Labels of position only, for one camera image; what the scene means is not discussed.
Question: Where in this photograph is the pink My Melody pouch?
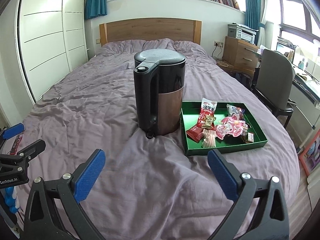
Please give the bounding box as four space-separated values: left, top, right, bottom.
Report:
215 116 246 140

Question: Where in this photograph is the blue white snack bag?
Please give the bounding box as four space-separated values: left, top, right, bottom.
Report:
226 104 245 120

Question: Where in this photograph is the red snack packet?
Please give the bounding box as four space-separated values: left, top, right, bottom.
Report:
196 98 217 127

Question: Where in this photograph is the olive green candy wrapper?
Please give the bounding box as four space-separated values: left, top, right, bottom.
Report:
201 115 216 130

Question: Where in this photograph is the blue white gloved hand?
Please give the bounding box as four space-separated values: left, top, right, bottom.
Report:
4 186 20 214

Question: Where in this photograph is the pink white candy pack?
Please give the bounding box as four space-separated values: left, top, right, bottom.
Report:
202 129 216 148

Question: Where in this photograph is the dark brown snack bag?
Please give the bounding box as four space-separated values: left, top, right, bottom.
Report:
240 124 254 143

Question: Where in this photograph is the dark red snack box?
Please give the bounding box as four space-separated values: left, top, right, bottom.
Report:
186 125 203 143

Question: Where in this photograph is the green metal tray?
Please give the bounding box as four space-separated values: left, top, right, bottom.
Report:
181 101 268 157

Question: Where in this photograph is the purple bed duvet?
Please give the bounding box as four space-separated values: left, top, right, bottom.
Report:
20 38 300 239

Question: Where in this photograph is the grey office chair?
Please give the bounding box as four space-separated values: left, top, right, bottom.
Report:
252 49 297 128

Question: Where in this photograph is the black copper electric kettle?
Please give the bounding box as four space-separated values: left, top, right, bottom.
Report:
133 49 186 139

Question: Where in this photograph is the white desk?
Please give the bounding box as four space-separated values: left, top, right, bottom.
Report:
289 67 319 153

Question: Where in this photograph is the white wardrobe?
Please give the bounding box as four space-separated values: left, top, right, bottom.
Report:
17 0 88 103

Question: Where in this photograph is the wooden drawer cabinet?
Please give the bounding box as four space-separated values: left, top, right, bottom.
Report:
222 36 258 70

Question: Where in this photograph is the white printer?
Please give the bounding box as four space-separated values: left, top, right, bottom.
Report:
228 23 259 44

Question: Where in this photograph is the wooden headboard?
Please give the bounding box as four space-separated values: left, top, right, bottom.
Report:
99 17 202 46

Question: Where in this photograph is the teal curtain right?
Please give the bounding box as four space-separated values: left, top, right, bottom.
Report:
245 0 261 30

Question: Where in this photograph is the wall power socket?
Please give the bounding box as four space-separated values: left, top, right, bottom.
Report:
214 41 224 48

